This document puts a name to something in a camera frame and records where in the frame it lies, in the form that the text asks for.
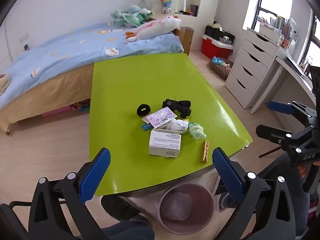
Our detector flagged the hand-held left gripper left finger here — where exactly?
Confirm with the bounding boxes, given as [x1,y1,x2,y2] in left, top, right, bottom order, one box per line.
[28,147,112,240]

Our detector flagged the pink storage box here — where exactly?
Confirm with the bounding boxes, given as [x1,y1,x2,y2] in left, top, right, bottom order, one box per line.
[41,105,75,117]

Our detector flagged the pink unicorn plush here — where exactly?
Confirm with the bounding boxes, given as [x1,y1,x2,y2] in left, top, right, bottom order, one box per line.
[125,14,182,42]

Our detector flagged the white cardboard box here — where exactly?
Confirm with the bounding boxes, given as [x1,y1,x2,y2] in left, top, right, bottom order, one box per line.
[148,129,182,159]

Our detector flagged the brown wooden nightstand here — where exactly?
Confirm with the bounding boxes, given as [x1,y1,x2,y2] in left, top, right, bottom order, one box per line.
[179,26,195,55]

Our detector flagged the black slipper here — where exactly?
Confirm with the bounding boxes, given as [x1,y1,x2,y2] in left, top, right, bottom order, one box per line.
[101,195,142,222]

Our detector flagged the white drawer cabinet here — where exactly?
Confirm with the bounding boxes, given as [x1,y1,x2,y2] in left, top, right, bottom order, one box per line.
[224,27,279,109]

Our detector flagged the bed with blue blanket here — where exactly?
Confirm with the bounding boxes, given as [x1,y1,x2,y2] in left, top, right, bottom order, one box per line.
[0,29,182,137]

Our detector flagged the green table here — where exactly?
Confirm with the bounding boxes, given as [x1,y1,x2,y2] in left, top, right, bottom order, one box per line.
[89,53,253,198]

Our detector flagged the row of books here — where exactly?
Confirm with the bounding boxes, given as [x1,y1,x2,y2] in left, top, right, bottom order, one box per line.
[256,15,300,55]

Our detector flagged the dark office chair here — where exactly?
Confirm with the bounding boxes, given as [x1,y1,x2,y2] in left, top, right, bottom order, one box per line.
[0,201,33,240]

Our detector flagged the crumpled plastic bag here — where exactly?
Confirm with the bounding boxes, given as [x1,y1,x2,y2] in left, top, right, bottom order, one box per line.
[162,192,193,222]

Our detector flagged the white desk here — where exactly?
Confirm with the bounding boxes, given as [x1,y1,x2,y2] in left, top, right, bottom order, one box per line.
[250,46,317,114]

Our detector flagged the teal plush toy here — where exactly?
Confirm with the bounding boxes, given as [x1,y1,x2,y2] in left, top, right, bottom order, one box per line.
[108,5,140,27]

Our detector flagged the purple printed card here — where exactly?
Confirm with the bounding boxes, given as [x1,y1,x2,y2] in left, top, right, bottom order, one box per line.
[146,107,178,125]

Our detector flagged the green sock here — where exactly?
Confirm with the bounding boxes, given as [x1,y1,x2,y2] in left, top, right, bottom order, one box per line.
[188,122,207,141]

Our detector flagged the pink waste bin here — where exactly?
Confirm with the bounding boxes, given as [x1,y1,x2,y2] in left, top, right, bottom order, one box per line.
[156,183,215,235]

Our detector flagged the green plush toy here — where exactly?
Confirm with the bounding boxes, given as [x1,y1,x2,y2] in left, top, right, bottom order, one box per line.
[130,8,153,27]

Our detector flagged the colourful toy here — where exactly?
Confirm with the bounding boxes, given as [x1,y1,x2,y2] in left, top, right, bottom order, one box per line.
[71,100,90,112]

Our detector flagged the brown pet bed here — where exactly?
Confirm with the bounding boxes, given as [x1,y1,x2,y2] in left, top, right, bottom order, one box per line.
[209,56,234,80]

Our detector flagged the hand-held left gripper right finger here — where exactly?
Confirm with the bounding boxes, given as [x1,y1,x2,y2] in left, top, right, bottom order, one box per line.
[212,147,307,240]

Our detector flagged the person's left leg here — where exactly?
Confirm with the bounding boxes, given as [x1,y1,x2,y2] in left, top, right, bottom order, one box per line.
[102,213,155,240]

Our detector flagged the black storage box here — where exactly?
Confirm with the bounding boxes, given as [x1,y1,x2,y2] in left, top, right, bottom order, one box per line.
[204,25,235,44]

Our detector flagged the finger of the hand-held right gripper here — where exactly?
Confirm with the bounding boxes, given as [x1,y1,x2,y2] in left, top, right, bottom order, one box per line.
[256,124,316,151]
[268,101,318,126]

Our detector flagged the blue printed blanket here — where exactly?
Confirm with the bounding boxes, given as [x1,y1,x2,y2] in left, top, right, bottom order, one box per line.
[0,22,184,110]

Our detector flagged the black hair tie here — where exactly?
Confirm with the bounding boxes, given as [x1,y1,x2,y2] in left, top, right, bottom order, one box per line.
[136,104,151,117]

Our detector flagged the black cloth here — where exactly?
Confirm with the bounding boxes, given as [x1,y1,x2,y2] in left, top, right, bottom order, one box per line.
[162,99,192,119]

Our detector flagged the wooden clothespin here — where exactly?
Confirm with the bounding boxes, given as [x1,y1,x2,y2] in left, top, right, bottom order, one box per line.
[200,140,210,164]

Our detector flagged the red storage box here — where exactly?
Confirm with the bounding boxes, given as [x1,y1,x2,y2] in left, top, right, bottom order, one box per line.
[201,35,233,60]

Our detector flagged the white socks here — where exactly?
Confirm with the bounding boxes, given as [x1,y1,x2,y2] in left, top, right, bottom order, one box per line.
[157,119,189,134]

